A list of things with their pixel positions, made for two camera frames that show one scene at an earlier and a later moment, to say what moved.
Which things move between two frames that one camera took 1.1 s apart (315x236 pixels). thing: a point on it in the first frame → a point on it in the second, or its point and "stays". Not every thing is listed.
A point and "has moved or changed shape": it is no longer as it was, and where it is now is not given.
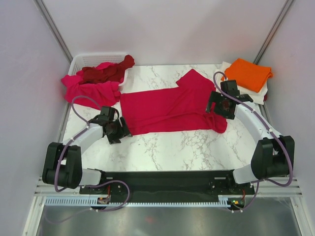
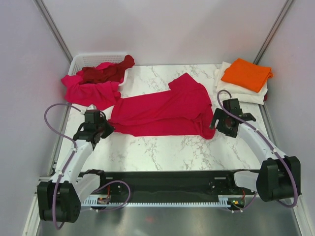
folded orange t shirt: [248, 75] stays
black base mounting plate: [162, 184] stays
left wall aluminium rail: [47, 19] stays
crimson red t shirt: [182, 109] has moved or changed shape
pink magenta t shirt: [106, 94] stays
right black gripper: [215, 97] → [219, 114]
